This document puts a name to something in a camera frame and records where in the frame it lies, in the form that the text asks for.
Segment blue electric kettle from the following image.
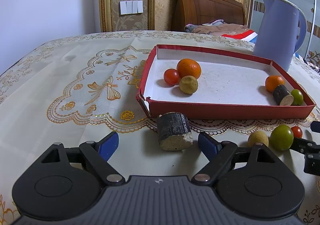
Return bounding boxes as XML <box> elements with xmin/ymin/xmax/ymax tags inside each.
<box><xmin>253</xmin><ymin>0</ymin><xmax>307</xmax><ymax>71</ymax></box>

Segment red shallow box tray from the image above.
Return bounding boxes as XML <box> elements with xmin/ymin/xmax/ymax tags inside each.
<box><xmin>136</xmin><ymin>45</ymin><xmax>316</xmax><ymax>120</ymax></box>

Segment small dark log piece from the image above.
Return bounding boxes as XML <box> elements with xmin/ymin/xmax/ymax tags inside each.
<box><xmin>156</xmin><ymin>112</ymin><xmax>193</xmax><ymax>151</ymax></box>

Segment embroidered cream tablecloth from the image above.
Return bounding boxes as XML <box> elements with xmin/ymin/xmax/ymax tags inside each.
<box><xmin>1</xmin><ymin>31</ymin><xmax>319</xmax><ymax>224</ymax></box>

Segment white wall switch panel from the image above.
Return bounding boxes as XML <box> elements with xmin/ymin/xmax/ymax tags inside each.
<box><xmin>119</xmin><ymin>0</ymin><xmax>144</xmax><ymax>15</ymax></box>

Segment colourful striped bedding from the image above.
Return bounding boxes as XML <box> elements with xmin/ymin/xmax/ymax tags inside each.
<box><xmin>222</xmin><ymin>29</ymin><xmax>258</xmax><ymax>44</ymax></box>

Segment red cherry tomato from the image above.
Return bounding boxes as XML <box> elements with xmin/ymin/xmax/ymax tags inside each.
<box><xmin>163</xmin><ymin>68</ymin><xmax>180</xmax><ymax>86</ymax></box>
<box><xmin>291</xmin><ymin>126</ymin><xmax>303</xmax><ymax>138</ymax></box>

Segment wooden bed headboard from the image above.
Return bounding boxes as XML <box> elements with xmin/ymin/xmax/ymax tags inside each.
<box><xmin>171</xmin><ymin>0</ymin><xmax>245</xmax><ymax>32</ymax></box>

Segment large dark log piece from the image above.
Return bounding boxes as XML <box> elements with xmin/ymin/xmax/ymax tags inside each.
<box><xmin>272</xmin><ymin>84</ymin><xmax>294</xmax><ymax>106</ymax></box>

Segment orange tangerine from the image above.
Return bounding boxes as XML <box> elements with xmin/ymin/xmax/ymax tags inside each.
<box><xmin>176</xmin><ymin>58</ymin><xmax>202</xmax><ymax>79</ymax></box>
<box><xmin>265</xmin><ymin>75</ymin><xmax>285</xmax><ymax>93</ymax></box>

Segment patterned wardrobe sliding doors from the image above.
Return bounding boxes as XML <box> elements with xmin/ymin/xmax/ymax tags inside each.
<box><xmin>248</xmin><ymin>0</ymin><xmax>319</xmax><ymax>67</ymax></box>

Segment green tomato with stem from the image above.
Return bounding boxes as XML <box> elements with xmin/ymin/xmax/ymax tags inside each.
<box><xmin>291</xmin><ymin>89</ymin><xmax>304</xmax><ymax>106</ymax></box>

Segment yellow longan fruit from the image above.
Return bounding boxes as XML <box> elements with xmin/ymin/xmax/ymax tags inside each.
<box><xmin>179</xmin><ymin>75</ymin><xmax>199</xmax><ymax>94</ymax></box>
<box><xmin>247</xmin><ymin>131</ymin><xmax>269</xmax><ymax>148</ymax></box>

